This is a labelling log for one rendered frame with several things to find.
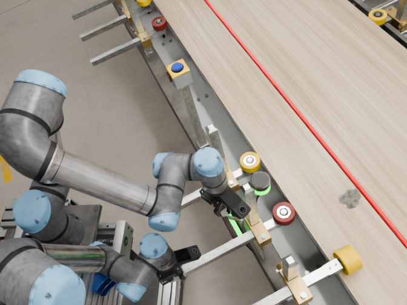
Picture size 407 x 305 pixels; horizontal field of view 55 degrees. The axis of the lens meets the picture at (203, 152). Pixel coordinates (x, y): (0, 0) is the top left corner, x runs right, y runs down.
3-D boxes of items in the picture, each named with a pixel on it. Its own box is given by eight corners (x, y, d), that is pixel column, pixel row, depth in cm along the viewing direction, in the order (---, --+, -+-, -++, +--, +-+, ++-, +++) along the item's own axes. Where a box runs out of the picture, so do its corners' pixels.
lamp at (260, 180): (260, 218, 138) (255, 190, 120) (252, 205, 141) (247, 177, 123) (274, 210, 139) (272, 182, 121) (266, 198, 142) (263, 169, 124)
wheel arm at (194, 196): (161, 221, 156) (158, 216, 152) (158, 214, 158) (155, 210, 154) (257, 172, 160) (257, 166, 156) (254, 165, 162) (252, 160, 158)
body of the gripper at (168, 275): (155, 267, 137) (146, 256, 127) (178, 255, 138) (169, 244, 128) (163, 287, 133) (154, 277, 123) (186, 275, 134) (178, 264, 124)
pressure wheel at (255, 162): (259, 183, 159) (257, 169, 150) (240, 180, 162) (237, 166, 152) (263, 166, 163) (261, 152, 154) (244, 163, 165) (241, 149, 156)
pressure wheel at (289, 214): (280, 236, 146) (279, 226, 137) (269, 219, 151) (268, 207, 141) (298, 227, 147) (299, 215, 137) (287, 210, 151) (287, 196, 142)
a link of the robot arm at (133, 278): (111, 287, 118) (132, 256, 122) (140, 307, 113) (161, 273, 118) (101, 281, 111) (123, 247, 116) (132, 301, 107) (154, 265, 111)
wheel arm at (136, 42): (94, 68, 211) (91, 62, 207) (92, 64, 213) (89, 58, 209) (167, 34, 215) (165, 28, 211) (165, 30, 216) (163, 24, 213)
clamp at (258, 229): (260, 248, 143) (259, 244, 139) (242, 218, 150) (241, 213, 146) (273, 241, 143) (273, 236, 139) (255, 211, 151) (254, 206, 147)
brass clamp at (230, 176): (228, 195, 157) (226, 190, 153) (213, 170, 164) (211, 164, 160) (241, 189, 157) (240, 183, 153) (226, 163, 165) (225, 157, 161)
